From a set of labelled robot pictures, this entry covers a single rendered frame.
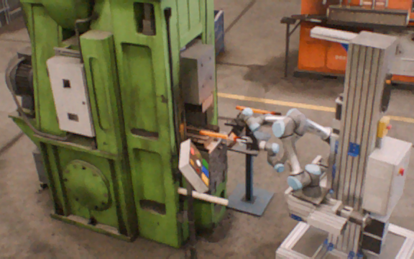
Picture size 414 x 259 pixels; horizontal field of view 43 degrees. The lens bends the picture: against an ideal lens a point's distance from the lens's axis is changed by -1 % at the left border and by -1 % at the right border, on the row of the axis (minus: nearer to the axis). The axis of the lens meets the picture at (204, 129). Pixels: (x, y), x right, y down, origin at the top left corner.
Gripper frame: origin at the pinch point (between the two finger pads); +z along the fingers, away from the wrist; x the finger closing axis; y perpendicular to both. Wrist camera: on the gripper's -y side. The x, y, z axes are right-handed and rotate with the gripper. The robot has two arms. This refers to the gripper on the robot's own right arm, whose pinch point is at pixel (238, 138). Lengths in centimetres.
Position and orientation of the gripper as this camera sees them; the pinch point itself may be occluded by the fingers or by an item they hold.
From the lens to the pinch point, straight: 444.3
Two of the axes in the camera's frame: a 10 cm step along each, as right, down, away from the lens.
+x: 4.2, -4.8, 7.7
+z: -9.1, -1.8, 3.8
